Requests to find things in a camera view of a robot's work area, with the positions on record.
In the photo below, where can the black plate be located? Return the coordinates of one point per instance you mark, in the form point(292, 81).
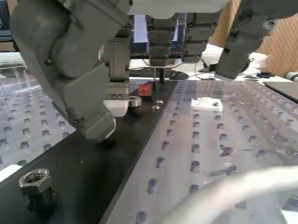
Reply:
point(88, 173)

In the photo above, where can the large steel hex nut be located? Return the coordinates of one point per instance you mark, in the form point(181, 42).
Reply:
point(35, 181)

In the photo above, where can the small flat white block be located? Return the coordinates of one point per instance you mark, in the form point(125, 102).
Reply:
point(205, 104)

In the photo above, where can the small steel nut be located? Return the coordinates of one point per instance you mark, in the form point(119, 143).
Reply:
point(156, 105)

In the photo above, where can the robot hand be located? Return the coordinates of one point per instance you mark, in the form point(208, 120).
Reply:
point(67, 60)

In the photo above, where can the small red block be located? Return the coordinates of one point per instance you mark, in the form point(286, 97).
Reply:
point(145, 89)

